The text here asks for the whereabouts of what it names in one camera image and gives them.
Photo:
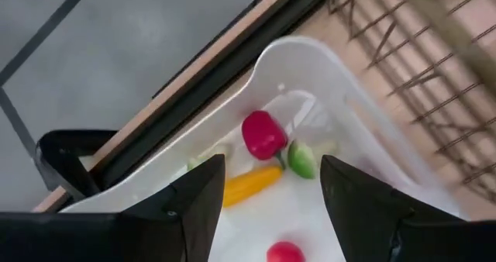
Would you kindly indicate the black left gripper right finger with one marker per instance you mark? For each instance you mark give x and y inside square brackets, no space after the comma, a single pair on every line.
[387,231]

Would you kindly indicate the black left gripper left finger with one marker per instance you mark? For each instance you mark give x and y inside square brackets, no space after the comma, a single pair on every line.
[116,238]

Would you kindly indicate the small pink-red round fruit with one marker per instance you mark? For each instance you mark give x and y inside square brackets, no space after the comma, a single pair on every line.
[286,253]

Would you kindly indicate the small light green fruit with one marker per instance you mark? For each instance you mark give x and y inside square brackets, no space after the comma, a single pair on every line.
[302,160]

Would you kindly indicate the long yellow banana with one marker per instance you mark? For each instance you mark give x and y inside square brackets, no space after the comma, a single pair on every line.
[248,184]

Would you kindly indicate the small red fruit with stem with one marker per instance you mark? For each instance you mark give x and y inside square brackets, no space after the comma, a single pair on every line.
[263,136]

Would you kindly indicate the white plastic bin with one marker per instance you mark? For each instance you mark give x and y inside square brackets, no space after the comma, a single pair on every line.
[302,68]

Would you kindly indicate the black aluminium table frame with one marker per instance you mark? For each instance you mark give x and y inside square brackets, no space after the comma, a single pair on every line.
[232,60]

